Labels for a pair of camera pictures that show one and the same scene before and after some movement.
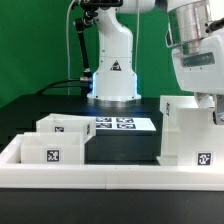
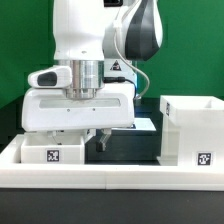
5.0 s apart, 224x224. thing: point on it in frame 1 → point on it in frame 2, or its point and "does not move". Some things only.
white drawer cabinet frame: [190, 135] does not move
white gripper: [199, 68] → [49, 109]
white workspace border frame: [15, 174] does not move
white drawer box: [53, 148] does not move
